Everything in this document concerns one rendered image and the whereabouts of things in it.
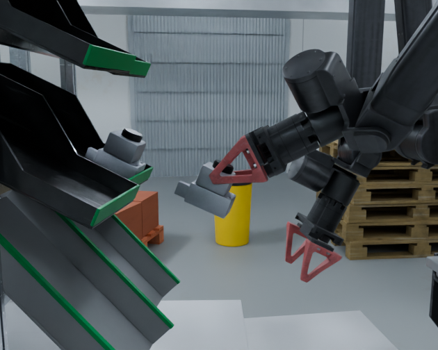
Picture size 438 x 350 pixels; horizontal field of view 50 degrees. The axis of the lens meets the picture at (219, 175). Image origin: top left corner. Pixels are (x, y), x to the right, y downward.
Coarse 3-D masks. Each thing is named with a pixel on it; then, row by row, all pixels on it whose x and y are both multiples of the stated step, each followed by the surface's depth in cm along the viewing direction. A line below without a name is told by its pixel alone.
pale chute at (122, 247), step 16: (80, 224) 76; (112, 224) 78; (96, 240) 76; (112, 240) 78; (128, 240) 78; (112, 256) 76; (128, 256) 78; (144, 256) 78; (128, 272) 76; (144, 272) 78; (160, 272) 78; (144, 288) 76; (160, 288) 78
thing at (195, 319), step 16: (160, 304) 106; (176, 304) 106; (192, 304) 106; (208, 304) 106; (224, 304) 106; (240, 304) 106; (16, 320) 98; (176, 320) 98; (192, 320) 98; (208, 320) 98; (224, 320) 98; (240, 320) 98; (16, 336) 92; (32, 336) 92; (176, 336) 92; (192, 336) 92; (208, 336) 92; (224, 336) 92; (240, 336) 92
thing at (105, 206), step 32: (0, 96) 61; (32, 96) 60; (0, 128) 62; (32, 128) 61; (0, 160) 48; (32, 160) 58; (64, 160) 61; (32, 192) 48; (64, 192) 48; (96, 192) 57; (128, 192) 56; (96, 224) 49
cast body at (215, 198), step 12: (204, 168) 66; (228, 168) 67; (204, 180) 66; (180, 192) 69; (192, 192) 67; (204, 192) 67; (216, 192) 66; (228, 192) 70; (192, 204) 67; (204, 204) 67; (216, 204) 67; (228, 204) 66
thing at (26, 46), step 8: (0, 32) 50; (0, 40) 50; (8, 40) 52; (16, 40) 55; (24, 40) 57; (16, 48) 58; (24, 48) 58; (32, 48) 60; (40, 48) 63; (56, 56) 70; (0, 184) 50; (0, 192) 50
